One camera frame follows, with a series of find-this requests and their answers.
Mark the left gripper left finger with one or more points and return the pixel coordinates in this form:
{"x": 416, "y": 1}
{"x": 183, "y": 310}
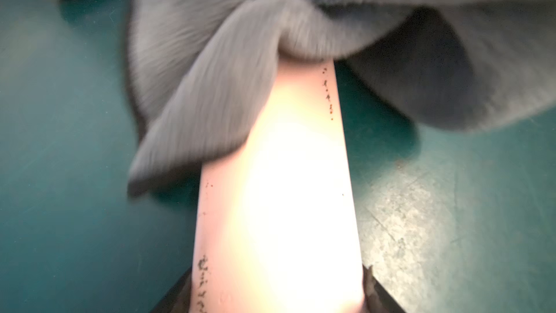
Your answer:
{"x": 178, "y": 298}

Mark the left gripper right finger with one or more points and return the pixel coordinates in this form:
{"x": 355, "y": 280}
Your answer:
{"x": 377, "y": 299}

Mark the pink eyeglass case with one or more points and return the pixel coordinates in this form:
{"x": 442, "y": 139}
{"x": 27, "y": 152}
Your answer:
{"x": 276, "y": 227}

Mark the grey green microfibre cloth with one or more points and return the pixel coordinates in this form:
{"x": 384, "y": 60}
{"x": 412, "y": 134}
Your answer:
{"x": 200, "y": 71}

